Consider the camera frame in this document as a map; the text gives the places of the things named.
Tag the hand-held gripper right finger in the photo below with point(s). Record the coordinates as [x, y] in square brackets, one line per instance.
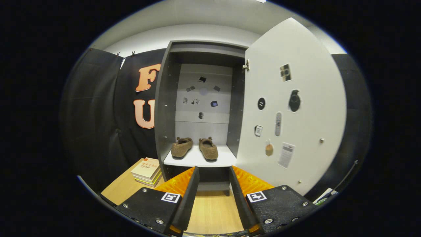
[240, 200]

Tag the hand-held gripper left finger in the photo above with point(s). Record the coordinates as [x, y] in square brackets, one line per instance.
[189, 200]

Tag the brown fuzzy slipper shoe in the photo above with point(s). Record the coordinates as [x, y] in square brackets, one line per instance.
[182, 148]
[208, 149]

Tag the dark grey shoe cabinet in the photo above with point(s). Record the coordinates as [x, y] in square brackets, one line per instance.
[166, 115]

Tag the white shoe cabinet door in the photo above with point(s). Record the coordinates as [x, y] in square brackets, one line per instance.
[309, 65]

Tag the metal door hinge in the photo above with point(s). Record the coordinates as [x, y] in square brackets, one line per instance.
[246, 65]

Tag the yellow-edged book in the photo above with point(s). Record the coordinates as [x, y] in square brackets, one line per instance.
[154, 179]

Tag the cream and orange cover book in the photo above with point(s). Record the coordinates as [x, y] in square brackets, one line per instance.
[146, 168]

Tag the white flat object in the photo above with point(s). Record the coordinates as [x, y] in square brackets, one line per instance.
[324, 196]

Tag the thin dark rod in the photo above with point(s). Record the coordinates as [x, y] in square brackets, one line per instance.
[347, 176]

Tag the black backdrop cloth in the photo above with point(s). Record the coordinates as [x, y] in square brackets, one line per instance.
[98, 115]

